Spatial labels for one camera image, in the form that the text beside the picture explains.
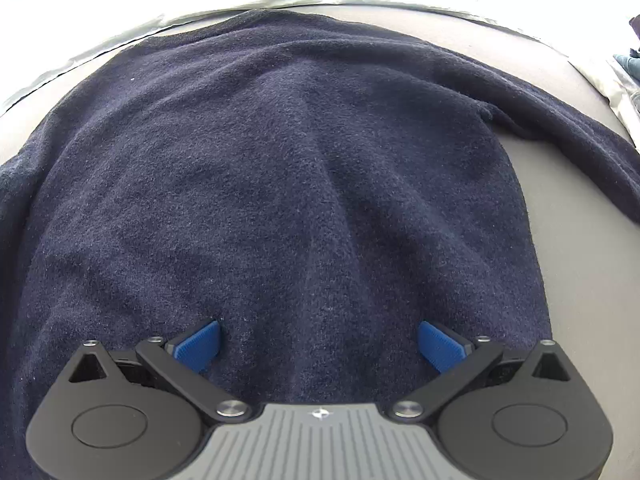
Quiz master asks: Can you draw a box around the navy blue sweater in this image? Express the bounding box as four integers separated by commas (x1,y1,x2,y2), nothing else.
0,9,640,480

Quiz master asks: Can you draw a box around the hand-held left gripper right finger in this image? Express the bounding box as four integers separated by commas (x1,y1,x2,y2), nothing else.
390,320,583,419

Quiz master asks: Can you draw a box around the grey blue folded garment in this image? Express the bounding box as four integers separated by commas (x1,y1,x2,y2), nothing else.
613,42,640,75

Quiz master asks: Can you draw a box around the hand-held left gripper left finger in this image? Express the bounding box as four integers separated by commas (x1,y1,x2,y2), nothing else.
69,319,254,421

